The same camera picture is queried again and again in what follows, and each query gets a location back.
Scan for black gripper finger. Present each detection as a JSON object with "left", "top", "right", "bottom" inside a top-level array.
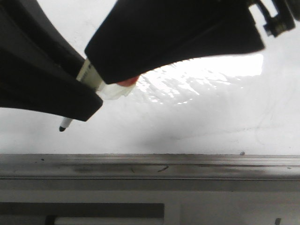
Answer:
[
  {"left": 0, "top": 0, "right": 103, "bottom": 121},
  {"left": 85, "top": 0, "right": 264, "bottom": 84}
]

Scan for red magnet taped to marker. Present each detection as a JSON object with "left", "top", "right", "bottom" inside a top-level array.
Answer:
[{"left": 117, "top": 75, "right": 139, "bottom": 87}]

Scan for white black whiteboard marker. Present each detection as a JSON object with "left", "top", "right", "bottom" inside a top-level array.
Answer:
[{"left": 59, "top": 58, "right": 103, "bottom": 132}]

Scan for white whiteboard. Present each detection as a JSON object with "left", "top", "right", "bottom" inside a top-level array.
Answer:
[{"left": 0, "top": 6, "right": 300, "bottom": 155}]

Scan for aluminium whiteboard frame rail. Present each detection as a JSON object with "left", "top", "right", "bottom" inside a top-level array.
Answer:
[{"left": 0, "top": 154, "right": 300, "bottom": 180}]

